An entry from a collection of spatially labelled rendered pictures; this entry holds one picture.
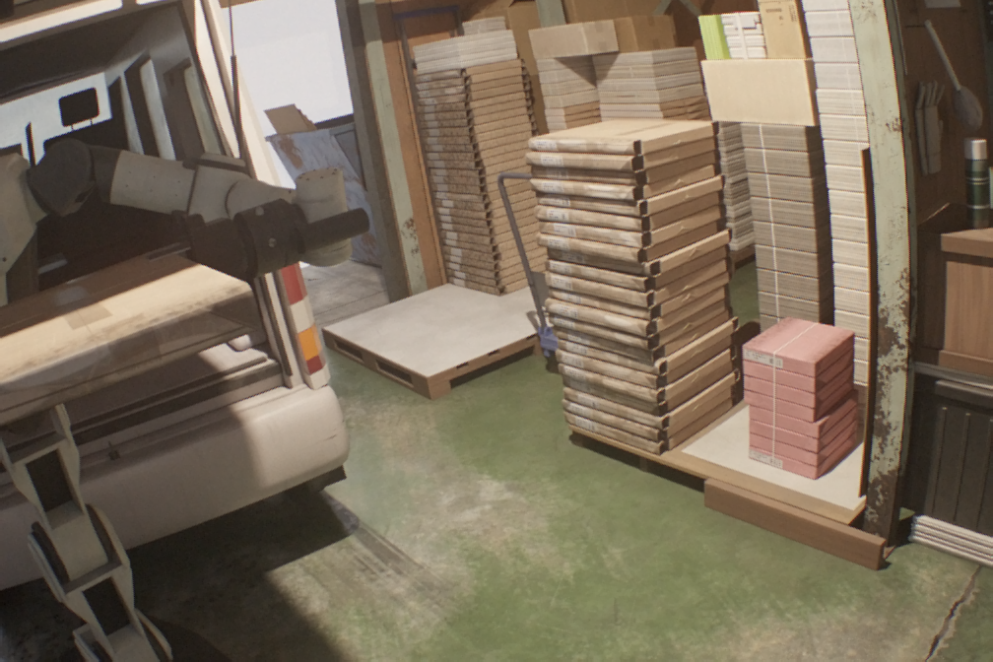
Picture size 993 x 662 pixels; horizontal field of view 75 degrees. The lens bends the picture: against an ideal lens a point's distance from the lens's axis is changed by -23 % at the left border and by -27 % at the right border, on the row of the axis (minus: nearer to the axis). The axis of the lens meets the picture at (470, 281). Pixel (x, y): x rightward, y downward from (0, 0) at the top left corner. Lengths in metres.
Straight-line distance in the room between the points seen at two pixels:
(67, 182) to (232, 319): 0.63
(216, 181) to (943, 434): 1.71
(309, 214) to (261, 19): 5.25
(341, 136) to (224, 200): 3.67
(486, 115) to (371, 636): 2.83
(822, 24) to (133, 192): 1.84
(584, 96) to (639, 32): 0.53
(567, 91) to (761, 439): 2.47
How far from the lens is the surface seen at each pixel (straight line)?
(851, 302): 2.48
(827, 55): 2.34
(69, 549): 1.60
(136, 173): 1.29
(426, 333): 3.97
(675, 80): 4.20
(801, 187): 2.46
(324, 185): 1.06
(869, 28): 1.76
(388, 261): 4.67
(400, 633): 2.14
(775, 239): 2.58
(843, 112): 2.33
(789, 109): 2.44
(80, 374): 0.70
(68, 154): 1.30
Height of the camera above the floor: 1.36
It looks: 16 degrees down
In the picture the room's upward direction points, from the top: 11 degrees counter-clockwise
